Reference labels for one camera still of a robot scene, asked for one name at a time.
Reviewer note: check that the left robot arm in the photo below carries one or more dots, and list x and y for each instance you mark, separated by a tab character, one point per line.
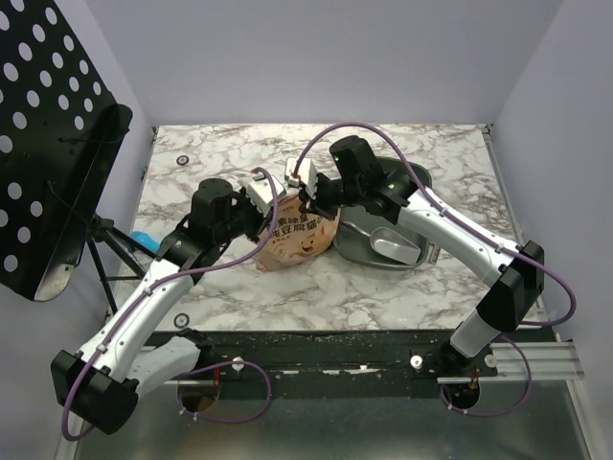
105	378

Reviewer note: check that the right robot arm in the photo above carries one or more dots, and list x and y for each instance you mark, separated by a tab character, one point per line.
511	271

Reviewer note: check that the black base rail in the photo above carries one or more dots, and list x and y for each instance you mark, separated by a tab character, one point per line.
416	364

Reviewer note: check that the black perforated music stand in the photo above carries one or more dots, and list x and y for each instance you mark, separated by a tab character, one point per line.
74	145

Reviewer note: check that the dark grey litter tray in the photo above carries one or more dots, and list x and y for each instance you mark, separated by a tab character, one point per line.
382	192

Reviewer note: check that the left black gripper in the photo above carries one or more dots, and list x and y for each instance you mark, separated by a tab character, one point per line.
261	221

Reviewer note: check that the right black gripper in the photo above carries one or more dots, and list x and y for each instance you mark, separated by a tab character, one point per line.
321	193

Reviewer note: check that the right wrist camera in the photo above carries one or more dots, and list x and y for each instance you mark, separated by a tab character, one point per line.
301	175

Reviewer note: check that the blue plastic handle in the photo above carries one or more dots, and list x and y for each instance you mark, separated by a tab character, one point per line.
145	240

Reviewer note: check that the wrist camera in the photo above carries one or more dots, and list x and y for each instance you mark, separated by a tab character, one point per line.
260	189
301	175

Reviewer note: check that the silver metal scoop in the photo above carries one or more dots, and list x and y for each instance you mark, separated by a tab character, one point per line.
388	243

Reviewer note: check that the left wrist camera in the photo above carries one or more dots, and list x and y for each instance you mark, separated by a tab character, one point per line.
260	189

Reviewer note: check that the pink cat litter bag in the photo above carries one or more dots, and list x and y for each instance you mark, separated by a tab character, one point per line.
297	237

